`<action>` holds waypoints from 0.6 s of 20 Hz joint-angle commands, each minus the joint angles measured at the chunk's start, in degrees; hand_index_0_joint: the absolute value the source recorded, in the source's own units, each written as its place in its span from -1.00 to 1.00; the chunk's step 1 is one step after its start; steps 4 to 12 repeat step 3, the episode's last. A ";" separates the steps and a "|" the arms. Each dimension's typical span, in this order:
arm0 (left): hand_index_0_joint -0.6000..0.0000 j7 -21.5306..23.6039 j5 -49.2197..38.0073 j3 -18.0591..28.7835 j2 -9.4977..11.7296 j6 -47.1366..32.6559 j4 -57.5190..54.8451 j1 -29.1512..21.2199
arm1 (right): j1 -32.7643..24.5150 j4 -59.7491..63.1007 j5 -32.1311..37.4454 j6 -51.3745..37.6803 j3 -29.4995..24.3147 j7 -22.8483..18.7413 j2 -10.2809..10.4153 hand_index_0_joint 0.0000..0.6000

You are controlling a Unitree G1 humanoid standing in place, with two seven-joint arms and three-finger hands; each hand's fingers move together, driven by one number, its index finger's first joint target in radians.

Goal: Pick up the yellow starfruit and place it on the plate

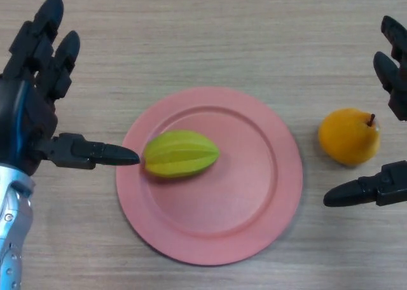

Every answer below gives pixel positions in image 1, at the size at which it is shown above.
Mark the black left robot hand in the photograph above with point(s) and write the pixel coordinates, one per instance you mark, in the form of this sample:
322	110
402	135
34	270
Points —
22	112

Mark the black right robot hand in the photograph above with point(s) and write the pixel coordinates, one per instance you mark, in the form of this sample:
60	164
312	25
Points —
397	77

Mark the yellow green starfruit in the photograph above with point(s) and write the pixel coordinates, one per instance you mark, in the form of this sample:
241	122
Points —
181	154

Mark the pink round plate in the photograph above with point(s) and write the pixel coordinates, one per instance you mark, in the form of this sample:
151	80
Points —
222	207

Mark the orange yellow pear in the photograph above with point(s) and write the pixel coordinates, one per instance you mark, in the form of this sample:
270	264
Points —
346	139

